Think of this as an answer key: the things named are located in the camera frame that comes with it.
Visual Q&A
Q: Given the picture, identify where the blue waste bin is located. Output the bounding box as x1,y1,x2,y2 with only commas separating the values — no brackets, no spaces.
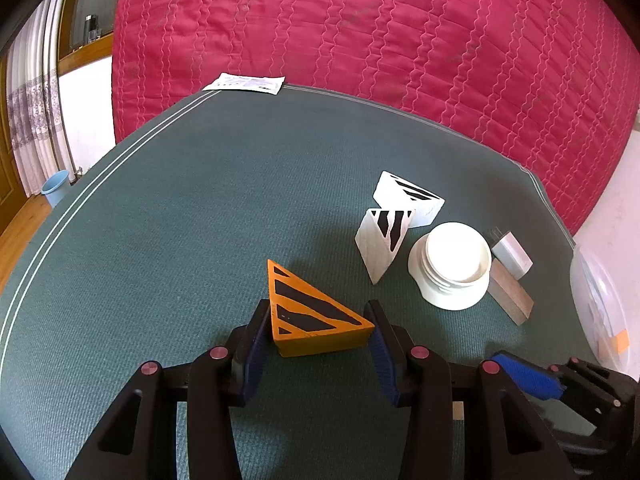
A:
41,170,71,208

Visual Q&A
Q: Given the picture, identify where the white paper packet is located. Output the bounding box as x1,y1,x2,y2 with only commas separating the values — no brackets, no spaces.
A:
202,72,287,96

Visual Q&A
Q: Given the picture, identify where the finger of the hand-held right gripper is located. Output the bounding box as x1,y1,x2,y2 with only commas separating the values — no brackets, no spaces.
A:
491,351,636,413

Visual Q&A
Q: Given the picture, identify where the white round cap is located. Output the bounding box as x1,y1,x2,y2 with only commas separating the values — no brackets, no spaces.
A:
407,222,493,311

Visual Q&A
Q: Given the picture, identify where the plain wooden rectangular block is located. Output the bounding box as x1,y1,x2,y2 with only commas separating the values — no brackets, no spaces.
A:
487,259,535,325

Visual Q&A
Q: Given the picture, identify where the white black-striped triangular block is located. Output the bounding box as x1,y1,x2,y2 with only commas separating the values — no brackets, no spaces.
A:
355,207,416,286
372,170,446,228

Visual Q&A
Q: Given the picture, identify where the white hollow rectangular block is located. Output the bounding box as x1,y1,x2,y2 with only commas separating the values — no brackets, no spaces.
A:
489,228,533,281

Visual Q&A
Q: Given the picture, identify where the red quilted blanket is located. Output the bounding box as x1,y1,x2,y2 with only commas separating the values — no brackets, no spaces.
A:
111,0,640,236

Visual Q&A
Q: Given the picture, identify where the white patterned curtain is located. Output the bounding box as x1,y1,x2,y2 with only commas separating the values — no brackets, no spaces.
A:
5,0,76,196

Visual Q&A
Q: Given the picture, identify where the orange black-striped triangular block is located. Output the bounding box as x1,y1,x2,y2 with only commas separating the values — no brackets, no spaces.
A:
266,259,376,358

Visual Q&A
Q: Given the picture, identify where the wooden door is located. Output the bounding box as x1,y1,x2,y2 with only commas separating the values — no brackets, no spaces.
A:
0,55,28,233

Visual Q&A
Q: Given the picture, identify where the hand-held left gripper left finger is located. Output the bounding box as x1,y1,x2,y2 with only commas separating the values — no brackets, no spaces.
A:
65,299,273,480

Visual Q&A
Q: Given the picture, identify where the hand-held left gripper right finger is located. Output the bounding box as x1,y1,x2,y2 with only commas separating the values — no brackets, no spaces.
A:
364,299,576,480

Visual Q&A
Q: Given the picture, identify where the clear plastic container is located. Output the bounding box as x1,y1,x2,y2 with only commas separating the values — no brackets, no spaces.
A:
570,242,640,376

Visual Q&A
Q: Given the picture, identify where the wooden window frame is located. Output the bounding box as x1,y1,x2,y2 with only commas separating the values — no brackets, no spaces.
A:
57,0,115,65

